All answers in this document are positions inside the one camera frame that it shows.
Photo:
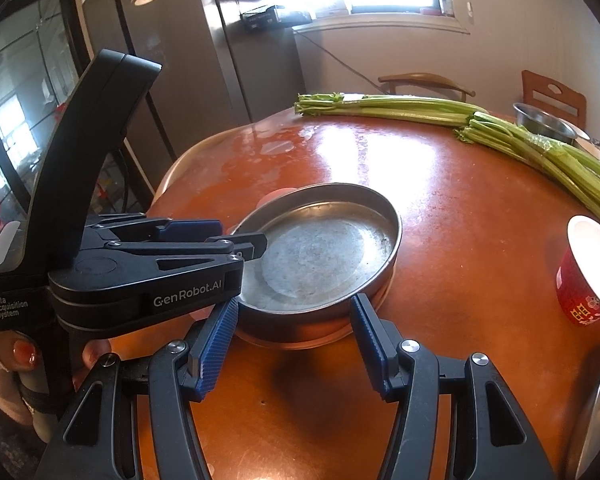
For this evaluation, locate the pink plastic bowl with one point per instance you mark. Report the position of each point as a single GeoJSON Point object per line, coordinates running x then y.
{"type": "Point", "coordinates": [275, 194]}

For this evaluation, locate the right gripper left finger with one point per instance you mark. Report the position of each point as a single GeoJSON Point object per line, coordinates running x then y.
{"type": "Point", "coordinates": [97, 438]}

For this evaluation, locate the grey refrigerator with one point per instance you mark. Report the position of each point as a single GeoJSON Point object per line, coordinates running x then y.
{"type": "Point", "coordinates": [225, 63]}

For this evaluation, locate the wooden chair with slat back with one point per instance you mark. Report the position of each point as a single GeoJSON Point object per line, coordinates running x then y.
{"type": "Point", "coordinates": [554, 98]}

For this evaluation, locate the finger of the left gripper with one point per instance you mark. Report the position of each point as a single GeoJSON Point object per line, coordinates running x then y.
{"type": "Point", "coordinates": [246, 246]}
{"type": "Point", "coordinates": [137, 227]}

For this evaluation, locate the curved wooden chair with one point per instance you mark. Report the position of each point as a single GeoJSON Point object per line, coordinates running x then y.
{"type": "Point", "coordinates": [428, 81]}

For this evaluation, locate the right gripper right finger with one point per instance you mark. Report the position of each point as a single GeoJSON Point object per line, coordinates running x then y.
{"type": "Point", "coordinates": [490, 436]}

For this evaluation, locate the celery bunch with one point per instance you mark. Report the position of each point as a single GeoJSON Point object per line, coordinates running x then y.
{"type": "Point", "coordinates": [421, 109]}
{"type": "Point", "coordinates": [575, 170]}

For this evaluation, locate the shallow steel pan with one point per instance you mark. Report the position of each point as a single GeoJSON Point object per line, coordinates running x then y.
{"type": "Point", "coordinates": [320, 259]}

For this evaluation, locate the red paper bowl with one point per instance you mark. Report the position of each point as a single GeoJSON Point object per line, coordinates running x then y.
{"type": "Point", "coordinates": [578, 275]}

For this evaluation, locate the left hand red nails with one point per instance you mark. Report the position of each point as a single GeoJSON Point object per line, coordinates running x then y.
{"type": "Point", "coordinates": [19, 354]}

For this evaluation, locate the celery bunch rear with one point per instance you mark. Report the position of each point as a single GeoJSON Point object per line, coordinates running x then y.
{"type": "Point", "coordinates": [421, 109]}

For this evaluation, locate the steel pot far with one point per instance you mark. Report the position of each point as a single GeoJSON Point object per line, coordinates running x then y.
{"type": "Point", "coordinates": [539, 122]}

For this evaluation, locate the celery bunch front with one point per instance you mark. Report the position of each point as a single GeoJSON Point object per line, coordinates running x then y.
{"type": "Point", "coordinates": [575, 170]}

